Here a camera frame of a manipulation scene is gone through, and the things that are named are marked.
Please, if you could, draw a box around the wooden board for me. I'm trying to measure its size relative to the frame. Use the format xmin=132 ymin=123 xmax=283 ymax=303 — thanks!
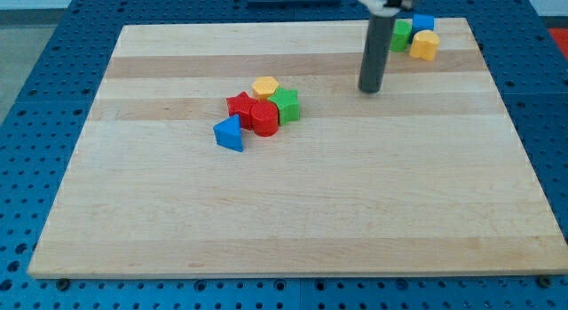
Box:
xmin=28 ymin=18 xmax=567 ymax=279

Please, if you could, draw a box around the green cylinder block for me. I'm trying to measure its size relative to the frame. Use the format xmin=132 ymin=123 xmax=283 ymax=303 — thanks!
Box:
xmin=390 ymin=20 xmax=412 ymax=52

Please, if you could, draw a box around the blue triangle block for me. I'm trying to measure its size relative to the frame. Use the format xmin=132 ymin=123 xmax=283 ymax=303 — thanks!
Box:
xmin=213 ymin=115 xmax=243 ymax=152

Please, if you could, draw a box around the blue cube block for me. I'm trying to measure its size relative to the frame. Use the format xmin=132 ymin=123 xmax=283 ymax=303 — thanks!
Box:
xmin=409 ymin=13 xmax=435 ymax=43

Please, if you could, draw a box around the red cylinder block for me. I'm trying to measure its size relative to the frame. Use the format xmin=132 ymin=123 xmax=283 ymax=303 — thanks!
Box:
xmin=250 ymin=101 xmax=279 ymax=137

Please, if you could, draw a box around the green star block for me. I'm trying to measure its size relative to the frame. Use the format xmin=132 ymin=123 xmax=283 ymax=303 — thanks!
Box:
xmin=268 ymin=88 xmax=300 ymax=125

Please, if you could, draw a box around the yellow heart block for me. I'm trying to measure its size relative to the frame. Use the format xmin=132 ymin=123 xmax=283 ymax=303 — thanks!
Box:
xmin=409 ymin=30 xmax=440 ymax=61

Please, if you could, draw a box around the yellow hexagon block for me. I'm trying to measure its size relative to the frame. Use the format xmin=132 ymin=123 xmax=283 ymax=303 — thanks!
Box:
xmin=251 ymin=76 xmax=280 ymax=100

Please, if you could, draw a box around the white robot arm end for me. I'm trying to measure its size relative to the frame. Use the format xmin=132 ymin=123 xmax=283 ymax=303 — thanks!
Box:
xmin=357 ymin=0 xmax=423 ymax=17

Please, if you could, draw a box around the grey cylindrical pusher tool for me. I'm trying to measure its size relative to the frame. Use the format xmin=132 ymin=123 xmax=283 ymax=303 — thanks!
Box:
xmin=359 ymin=15 xmax=395 ymax=93

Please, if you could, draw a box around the red star block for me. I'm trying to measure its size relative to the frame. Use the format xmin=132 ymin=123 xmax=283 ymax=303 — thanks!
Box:
xmin=225 ymin=91 xmax=258 ymax=131

